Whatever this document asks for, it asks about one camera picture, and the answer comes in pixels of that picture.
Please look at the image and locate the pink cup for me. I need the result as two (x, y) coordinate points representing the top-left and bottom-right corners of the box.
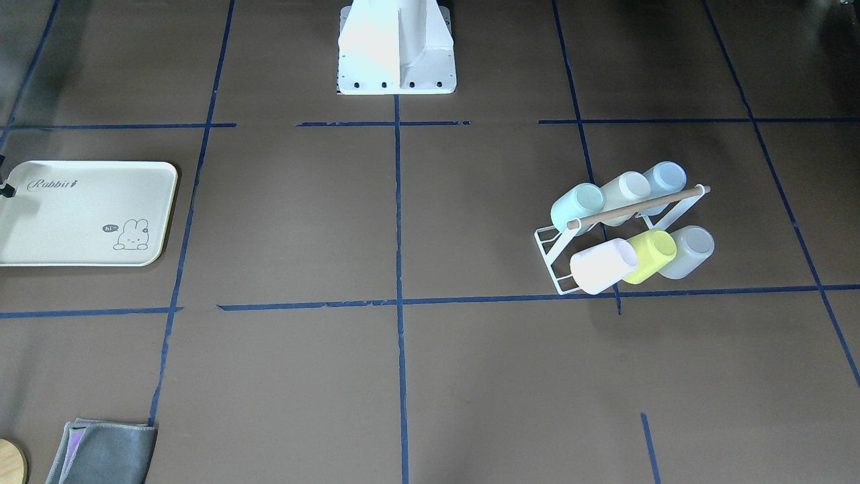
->
(569, 238), (639, 295)

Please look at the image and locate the blue cup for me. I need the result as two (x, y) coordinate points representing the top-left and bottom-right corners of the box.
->
(643, 160), (687, 201)

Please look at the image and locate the beige cup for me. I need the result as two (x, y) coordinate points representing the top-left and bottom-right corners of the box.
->
(600, 171), (652, 212)

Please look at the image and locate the beige rabbit serving tray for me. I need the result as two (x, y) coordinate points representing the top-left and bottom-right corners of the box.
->
(1, 160), (179, 267)

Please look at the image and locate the grey folded cloth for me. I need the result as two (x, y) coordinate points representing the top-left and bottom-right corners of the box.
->
(46, 417), (159, 483)

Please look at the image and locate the mint green cup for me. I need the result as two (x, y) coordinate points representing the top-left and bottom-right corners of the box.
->
(550, 183), (605, 232)

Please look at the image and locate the grey cup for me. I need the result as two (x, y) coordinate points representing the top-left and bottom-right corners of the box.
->
(658, 225), (716, 280)

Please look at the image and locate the yellow cup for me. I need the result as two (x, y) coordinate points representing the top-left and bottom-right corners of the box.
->
(622, 229), (678, 284)

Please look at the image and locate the wooden mug tree stand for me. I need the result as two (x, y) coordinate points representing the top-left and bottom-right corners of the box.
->
(1, 438), (28, 484)

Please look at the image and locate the white wire cup rack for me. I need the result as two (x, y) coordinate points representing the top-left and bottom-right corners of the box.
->
(534, 184), (712, 296)

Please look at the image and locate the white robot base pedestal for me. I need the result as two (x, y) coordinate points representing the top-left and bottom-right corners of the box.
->
(336, 1), (458, 95)

